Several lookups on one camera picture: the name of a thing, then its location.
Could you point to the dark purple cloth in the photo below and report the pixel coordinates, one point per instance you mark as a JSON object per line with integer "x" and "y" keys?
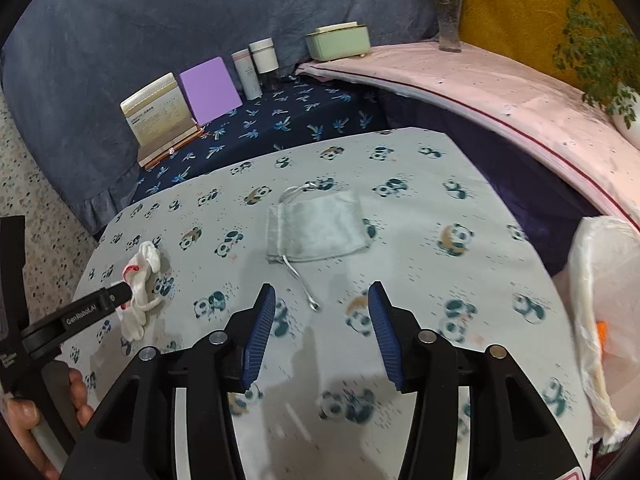
{"x": 500, "y": 170}

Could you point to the white cloth with red trim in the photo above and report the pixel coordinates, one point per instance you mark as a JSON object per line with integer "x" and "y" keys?
{"x": 145, "y": 265}

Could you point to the white tube bottle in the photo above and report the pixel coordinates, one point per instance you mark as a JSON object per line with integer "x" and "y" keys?
{"x": 247, "y": 77}

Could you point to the white jar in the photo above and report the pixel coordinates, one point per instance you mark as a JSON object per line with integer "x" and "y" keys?
{"x": 263, "y": 55}

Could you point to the purple board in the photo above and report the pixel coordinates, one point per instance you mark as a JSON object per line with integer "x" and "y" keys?
{"x": 210, "y": 90}

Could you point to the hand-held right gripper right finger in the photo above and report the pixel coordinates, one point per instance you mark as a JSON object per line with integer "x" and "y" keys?
{"x": 385, "y": 337}

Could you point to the green leafy plant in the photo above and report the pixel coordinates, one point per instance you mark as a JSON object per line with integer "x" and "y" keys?
{"x": 595, "y": 45}

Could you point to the white plant pot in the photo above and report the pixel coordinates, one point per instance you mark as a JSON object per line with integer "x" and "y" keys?
{"x": 631, "y": 127}

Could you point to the pale green tissue box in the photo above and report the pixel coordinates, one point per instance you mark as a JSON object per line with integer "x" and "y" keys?
{"x": 337, "y": 42}

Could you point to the small dark glass jar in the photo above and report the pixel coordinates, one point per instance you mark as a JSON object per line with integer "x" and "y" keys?
{"x": 272, "y": 81}

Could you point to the cream notebook with orange edge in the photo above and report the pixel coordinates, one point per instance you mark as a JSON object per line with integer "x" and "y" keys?
{"x": 172, "y": 145}

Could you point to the blue-grey blanket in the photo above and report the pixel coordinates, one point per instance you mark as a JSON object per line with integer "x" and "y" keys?
{"x": 150, "y": 25}

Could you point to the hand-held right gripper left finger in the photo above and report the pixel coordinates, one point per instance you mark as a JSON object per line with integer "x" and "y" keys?
{"x": 257, "y": 340}

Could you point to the person's left hand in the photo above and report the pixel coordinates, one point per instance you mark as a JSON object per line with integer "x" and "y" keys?
{"x": 82, "y": 395}

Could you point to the yellow blanket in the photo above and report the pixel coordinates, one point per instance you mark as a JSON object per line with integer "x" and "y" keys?
{"x": 515, "y": 20}

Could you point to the waste bin with white liner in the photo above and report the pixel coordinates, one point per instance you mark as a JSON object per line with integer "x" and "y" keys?
{"x": 595, "y": 270}

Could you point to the cream desk calendar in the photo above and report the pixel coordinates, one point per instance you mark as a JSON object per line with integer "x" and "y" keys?
{"x": 155, "y": 112}

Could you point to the pink cloth with red stripe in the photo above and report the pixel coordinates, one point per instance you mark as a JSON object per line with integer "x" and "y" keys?
{"x": 500, "y": 90}

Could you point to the panda print tablecloth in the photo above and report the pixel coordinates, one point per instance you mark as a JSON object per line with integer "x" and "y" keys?
{"x": 410, "y": 220}

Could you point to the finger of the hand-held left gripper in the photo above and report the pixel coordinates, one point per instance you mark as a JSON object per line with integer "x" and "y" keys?
{"x": 80, "y": 316}

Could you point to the navy patterned cloth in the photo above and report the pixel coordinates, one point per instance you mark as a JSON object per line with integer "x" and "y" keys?
{"x": 280, "y": 115}

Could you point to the glass vase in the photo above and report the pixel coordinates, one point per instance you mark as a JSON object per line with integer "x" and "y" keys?
{"x": 449, "y": 27}

